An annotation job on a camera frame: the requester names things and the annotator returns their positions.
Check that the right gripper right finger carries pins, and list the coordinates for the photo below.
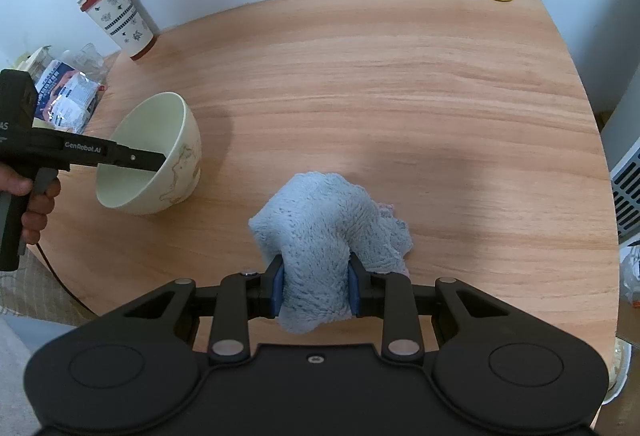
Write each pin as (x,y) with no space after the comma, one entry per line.
(358,281)

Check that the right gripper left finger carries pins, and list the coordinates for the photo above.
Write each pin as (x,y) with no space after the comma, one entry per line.
(273,285)

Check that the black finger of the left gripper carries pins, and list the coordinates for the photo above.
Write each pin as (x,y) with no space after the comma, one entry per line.
(137,159)

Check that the cream ceramic bowl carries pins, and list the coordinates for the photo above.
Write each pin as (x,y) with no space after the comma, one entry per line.
(165,153)

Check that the grey fluffy cleaning cloth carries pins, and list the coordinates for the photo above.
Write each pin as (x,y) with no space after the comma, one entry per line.
(315,223)

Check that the person's left hand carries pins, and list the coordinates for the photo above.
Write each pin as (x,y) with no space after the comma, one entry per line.
(35,218)

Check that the blue white plastic package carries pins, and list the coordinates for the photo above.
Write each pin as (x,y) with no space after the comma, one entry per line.
(67,98)

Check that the clear crumpled plastic bag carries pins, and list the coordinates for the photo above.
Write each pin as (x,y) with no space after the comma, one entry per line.
(88,61)

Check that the white cup with red lid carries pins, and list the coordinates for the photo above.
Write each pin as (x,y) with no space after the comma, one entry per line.
(123,22)

